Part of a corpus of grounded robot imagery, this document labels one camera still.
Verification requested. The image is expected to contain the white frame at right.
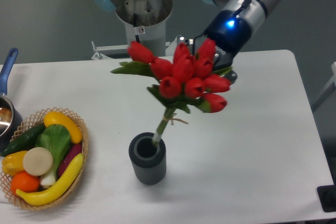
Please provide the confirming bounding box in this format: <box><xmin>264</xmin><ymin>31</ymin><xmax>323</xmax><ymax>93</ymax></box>
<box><xmin>311</xmin><ymin>62</ymin><xmax>335</xmax><ymax>113</ymax></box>

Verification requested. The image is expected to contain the beige round disc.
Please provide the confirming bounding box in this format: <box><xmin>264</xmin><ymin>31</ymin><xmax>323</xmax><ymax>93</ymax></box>
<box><xmin>23</xmin><ymin>147</ymin><xmax>53</xmax><ymax>176</ymax></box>

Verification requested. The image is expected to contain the purple eggplant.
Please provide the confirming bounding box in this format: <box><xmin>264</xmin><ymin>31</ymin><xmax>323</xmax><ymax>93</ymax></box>
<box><xmin>57</xmin><ymin>143</ymin><xmax>82</xmax><ymax>178</ymax></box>

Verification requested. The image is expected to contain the yellow bell pepper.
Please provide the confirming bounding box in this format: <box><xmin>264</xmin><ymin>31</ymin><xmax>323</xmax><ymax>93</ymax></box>
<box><xmin>2</xmin><ymin>151</ymin><xmax>28</xmax><ymax>176</ymax></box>

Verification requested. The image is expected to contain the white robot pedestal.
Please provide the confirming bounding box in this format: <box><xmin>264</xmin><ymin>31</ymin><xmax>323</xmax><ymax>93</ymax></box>
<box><xmin>90</xmin><ymin>0</ymin><xmax>187</xmax><ymax>61</ymax></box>

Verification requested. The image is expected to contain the black device at edge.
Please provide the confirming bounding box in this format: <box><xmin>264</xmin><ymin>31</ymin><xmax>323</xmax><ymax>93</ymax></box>
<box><xmin>317</xmin><ymin>185</ymin><xmax>335</xmax><ymax>212</ymax></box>

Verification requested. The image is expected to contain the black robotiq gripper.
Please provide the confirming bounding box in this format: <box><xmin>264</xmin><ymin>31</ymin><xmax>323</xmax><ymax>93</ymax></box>
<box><xmin>176</xmin><ymin>0</ymin><xmax>267</xmax><ymax>84</ymax></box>

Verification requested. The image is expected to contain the red tulip bouquet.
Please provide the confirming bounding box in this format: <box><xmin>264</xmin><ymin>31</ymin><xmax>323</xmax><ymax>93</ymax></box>
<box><xmin>112</xmin><ymin>38</ymin><xmax>231</xmax><ymax>147</ymax></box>

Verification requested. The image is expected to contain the yellow squash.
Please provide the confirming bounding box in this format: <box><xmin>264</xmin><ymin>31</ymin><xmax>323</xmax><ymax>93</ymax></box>
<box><xmin>43</xmin><ymin>111</ymin><xmax>83</xmax><ymax>144</ymax></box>

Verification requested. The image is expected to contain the dark green cucumber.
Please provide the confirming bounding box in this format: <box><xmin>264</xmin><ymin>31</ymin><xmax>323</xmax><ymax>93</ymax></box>
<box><xmin>1</xmin><ymin>123</ymin><xmax>46</xmax><ymax>157</ymax></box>

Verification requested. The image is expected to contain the dark grey ribbed vase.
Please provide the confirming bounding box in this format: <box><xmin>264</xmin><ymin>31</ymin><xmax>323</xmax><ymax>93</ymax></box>
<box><xmin>128</xmin><ymin>132</ymin><xmax>166</xmax><ymax>185</ymax></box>

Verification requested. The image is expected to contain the orange fruit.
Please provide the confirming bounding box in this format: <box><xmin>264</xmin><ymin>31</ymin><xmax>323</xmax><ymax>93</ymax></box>
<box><xmin>10</xmin><ymin>172</ymin><xmax>40</xmax><ymax>195</ymax></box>

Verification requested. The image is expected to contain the woven wicker basket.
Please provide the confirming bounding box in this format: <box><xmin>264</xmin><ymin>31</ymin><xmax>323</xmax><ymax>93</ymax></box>
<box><xmin>1</xmin><ymin>108</ymin><xmax>88</xmax><ymax>210</ymax></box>

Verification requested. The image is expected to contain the yellow banana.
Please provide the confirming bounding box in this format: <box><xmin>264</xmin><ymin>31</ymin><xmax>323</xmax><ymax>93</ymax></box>
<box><xmin>16</xmin><ymin>153</ymin><xmax>84</xmax><ymax>206</ymax></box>

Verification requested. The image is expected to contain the green bok choy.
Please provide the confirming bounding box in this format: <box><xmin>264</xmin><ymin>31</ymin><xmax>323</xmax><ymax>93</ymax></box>
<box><xmin>35</xmin><ymin>124</ymin><xmax>71</xmax><ymax>189</ymax></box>

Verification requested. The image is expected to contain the blue handled saucepan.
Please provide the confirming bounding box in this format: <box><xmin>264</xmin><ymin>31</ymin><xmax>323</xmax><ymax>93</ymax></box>
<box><xmin>1</xmin><ymin>48</ymin><xmax>23</xmax><ymax>151</ymax></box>

